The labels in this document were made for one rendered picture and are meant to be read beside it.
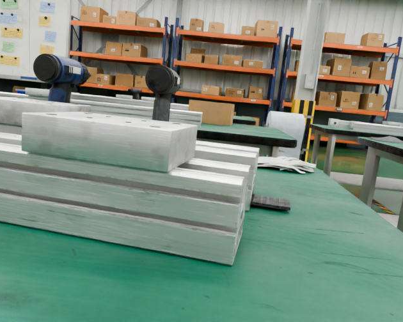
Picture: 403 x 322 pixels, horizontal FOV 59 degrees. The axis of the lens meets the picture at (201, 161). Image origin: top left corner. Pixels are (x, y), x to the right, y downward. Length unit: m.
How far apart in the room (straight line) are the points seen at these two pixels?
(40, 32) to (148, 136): 3.44
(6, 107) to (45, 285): 0.41
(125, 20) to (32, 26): 6.90
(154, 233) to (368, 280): 0.21
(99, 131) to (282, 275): 0.22
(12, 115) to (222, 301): 0.48
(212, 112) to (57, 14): 1.85
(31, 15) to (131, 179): 3.51
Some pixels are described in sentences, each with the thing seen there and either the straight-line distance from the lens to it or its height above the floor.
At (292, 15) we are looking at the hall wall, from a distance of 11.35.
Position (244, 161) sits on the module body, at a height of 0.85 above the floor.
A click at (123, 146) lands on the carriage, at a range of 0.35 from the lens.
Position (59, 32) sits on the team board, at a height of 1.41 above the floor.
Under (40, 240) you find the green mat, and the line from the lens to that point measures 0.41.
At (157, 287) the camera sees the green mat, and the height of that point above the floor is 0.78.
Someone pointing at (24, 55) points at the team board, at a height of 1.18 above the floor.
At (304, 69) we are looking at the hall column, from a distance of 6.26.
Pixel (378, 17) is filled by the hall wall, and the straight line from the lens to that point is 11.87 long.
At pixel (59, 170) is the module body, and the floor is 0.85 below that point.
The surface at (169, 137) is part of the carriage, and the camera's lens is 0.34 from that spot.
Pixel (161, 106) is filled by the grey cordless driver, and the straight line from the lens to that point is 0.78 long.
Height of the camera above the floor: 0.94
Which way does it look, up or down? 10 degrees down
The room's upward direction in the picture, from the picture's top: 6 degrees clockwise
